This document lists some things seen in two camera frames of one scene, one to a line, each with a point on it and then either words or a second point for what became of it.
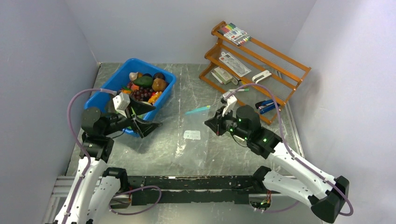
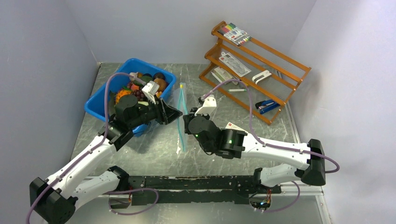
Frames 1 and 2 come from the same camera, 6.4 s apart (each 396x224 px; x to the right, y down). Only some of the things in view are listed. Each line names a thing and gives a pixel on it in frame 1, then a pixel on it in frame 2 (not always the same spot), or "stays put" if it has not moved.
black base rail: x=190 y=189 stays put
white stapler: x=261 y=76 stays put
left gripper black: x=143 y=128 → x=165 y=113
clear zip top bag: x=191 y=149 → x=182 y=111
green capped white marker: x=239 y=90 stays put
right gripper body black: x=227 y=123 → x=192 y=115
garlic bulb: x=133 y=76 stays put
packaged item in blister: x=234 y=64 stays put
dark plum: x=159 y=75 stays put
